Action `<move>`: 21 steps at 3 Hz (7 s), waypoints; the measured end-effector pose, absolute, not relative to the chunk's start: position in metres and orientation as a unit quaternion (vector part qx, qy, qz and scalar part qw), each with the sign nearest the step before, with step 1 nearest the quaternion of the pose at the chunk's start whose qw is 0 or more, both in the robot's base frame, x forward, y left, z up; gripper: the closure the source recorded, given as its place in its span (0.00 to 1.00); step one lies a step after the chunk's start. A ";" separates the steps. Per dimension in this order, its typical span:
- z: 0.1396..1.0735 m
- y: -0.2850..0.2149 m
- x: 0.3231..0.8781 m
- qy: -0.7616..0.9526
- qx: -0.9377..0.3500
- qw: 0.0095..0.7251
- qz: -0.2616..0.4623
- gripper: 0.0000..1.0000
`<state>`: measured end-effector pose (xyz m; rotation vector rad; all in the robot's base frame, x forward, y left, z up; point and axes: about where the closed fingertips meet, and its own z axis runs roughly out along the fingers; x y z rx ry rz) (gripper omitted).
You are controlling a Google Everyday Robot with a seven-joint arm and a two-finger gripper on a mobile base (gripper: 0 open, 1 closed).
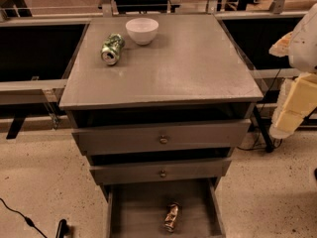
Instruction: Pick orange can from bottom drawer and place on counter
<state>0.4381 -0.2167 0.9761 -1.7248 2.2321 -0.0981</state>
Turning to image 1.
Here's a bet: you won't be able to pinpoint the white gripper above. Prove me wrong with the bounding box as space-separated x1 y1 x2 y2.
268 32 317 139

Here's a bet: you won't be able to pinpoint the crushed orange soda can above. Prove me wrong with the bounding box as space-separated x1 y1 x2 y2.
164 202 180 233

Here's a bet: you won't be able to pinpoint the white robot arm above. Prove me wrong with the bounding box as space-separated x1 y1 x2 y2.
268 4 317 139

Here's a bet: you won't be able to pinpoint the grey top drawer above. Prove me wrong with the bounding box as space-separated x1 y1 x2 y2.
72 119 251 156

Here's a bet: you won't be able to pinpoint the grey wooden drawer cabinet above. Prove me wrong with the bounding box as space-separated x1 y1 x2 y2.
58 14 264 196

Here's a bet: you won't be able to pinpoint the brass top drawer knob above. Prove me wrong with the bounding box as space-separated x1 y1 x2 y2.
159 136 168 145

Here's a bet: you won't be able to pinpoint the crushed green soda can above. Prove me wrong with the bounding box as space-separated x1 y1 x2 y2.
101 34 125 65

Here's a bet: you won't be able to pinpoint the grey middle drawer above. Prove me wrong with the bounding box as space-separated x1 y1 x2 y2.
90 158 231 185

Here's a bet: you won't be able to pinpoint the grey open bottom drawer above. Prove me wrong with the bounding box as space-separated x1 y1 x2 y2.
106 178 226 238

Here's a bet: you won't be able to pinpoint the right metal railing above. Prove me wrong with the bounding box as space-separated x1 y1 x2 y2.
250 68 300 79

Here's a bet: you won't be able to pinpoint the metal railing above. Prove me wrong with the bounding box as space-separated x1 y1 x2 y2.
250 68 300 79
0 79 67 105

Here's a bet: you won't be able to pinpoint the white ceramic bowl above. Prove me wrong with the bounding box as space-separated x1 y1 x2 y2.
126 18 159 45

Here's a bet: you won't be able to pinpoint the left metal railing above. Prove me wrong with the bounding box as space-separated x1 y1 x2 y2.
0 79 67 105

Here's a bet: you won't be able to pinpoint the black object on floor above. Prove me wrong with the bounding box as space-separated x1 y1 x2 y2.
55 219 69 238

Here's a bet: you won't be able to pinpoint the black cables by stand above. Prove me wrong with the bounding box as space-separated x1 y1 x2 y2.
237 67 285 152

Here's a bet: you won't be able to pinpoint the black floor cable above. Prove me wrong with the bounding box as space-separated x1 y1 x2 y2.
0 197 49 238

